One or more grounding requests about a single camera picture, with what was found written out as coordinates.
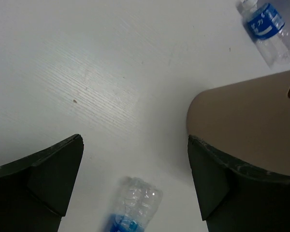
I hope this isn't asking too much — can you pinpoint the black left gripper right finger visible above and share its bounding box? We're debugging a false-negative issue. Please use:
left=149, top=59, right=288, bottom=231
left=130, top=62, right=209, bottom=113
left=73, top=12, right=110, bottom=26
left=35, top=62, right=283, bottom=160
left=188, top=135, right=290, bottom=232

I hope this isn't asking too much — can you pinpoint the brown cylindrical bin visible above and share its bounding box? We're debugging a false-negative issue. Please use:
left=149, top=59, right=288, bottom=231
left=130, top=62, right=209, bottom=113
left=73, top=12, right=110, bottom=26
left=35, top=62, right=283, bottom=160
left=187, top=71, right=290, bottom=176

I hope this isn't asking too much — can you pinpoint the blue label bottle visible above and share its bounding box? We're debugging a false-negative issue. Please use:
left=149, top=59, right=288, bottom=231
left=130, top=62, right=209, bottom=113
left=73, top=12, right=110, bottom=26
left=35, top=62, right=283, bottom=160
left=101, top=177, right=163, bottom=232
left=237, top=0, right=290, bottom=67

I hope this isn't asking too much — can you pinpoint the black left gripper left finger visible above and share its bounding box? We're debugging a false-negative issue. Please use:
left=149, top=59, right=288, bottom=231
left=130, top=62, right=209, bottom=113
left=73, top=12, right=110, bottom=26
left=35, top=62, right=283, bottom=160
left=0, top=134, right=84, bottom=232

